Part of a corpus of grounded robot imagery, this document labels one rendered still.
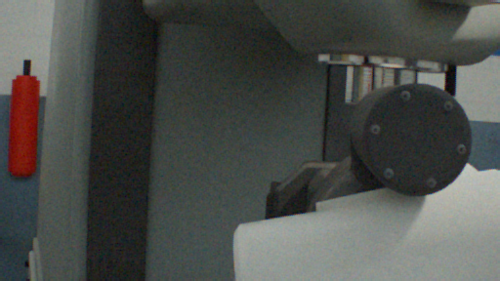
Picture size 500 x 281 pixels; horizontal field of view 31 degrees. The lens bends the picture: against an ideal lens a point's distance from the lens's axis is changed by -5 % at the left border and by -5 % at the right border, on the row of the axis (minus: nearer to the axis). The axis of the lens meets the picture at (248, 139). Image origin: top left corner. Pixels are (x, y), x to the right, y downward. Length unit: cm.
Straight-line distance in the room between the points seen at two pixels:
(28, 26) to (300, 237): 448
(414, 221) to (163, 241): 67
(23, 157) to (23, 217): 35
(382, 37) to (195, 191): 47
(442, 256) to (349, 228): 3
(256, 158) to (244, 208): 5
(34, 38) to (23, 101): 36
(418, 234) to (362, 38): 24
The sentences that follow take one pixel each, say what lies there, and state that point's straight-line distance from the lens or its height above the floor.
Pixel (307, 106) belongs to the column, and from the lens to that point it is 97.
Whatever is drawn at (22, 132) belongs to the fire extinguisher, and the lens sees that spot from 461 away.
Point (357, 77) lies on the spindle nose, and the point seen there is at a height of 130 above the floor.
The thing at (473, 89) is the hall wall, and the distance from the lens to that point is 537.
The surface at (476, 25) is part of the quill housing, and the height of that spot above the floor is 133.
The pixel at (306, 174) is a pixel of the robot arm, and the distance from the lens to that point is 49.
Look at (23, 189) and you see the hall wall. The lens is 477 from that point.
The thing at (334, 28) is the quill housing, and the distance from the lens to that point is 52.
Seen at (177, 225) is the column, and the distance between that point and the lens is 95.
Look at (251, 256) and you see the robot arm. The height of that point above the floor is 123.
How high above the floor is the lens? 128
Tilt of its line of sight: 3 degrees down
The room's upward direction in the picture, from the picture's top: 3 degrees clockwise
